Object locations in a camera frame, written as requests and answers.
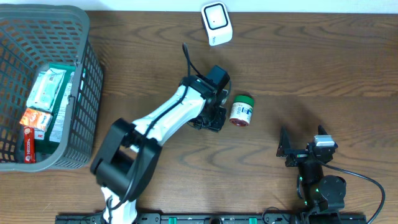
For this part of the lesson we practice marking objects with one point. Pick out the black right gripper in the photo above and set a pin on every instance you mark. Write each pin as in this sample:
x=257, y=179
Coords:
x=297, y=155

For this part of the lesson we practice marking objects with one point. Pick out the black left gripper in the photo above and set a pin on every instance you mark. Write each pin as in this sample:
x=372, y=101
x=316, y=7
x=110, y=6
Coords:
x=217, y=127

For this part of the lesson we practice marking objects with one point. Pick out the green lid white jar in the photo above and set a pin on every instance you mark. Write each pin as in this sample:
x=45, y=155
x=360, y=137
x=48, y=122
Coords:
x=241, y=110

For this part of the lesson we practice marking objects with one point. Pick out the green 3M product pouch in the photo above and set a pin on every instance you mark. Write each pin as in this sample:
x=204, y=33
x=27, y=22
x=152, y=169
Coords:
x=53, y=135

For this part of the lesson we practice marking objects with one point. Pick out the light green wipes pack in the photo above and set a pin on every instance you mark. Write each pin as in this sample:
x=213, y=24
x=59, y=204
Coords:
x=43, y=94

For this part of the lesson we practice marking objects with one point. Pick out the orange white small packet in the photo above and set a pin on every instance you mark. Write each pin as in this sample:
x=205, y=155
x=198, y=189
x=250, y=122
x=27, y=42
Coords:
x=36, y=119

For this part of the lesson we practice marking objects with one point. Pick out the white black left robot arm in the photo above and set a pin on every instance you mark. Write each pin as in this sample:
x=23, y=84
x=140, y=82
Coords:
x=130, y=151

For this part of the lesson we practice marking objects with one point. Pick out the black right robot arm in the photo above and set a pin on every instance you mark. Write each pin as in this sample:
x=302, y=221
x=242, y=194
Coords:
x=323, y=194

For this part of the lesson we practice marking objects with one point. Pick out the white cube barcode scanner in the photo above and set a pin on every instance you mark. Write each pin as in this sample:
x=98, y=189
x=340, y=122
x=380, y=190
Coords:
x=217, y=24

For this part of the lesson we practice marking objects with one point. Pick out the red Nescafe stick box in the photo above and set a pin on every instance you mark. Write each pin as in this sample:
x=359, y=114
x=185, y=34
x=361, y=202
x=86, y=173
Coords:
x=29, y=147

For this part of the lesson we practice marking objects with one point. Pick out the grey plastic shopping basket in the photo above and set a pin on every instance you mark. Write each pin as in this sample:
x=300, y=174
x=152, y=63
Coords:
x=33, y=38

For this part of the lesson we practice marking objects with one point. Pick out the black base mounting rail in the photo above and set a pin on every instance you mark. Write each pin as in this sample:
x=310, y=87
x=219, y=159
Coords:
x=271, y=218

